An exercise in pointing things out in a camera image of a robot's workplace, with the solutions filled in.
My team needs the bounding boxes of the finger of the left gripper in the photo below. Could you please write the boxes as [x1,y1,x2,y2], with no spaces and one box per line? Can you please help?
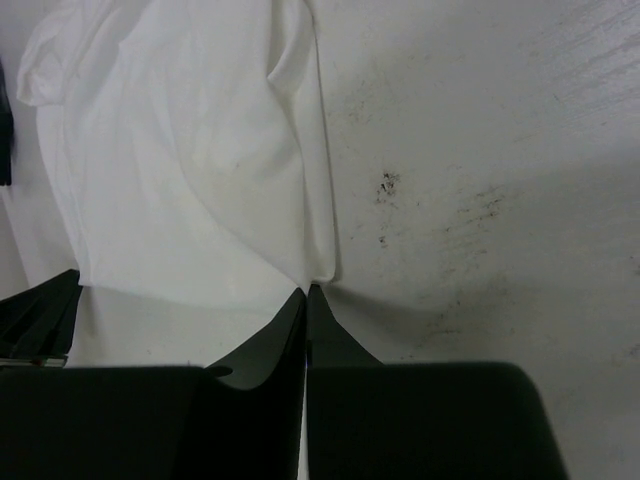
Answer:
[1,269,83,368]

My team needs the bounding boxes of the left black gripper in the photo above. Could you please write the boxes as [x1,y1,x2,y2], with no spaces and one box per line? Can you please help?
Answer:
[0,64,14,186]

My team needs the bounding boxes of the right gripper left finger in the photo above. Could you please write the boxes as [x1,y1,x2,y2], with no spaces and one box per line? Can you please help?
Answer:
[192,289,306,479]

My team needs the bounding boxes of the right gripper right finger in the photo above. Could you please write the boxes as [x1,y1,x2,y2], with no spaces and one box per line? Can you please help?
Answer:
[306,285,567,479]

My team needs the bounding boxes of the white tank top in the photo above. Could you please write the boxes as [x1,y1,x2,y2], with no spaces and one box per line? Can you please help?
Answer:
[17,1,336,308]

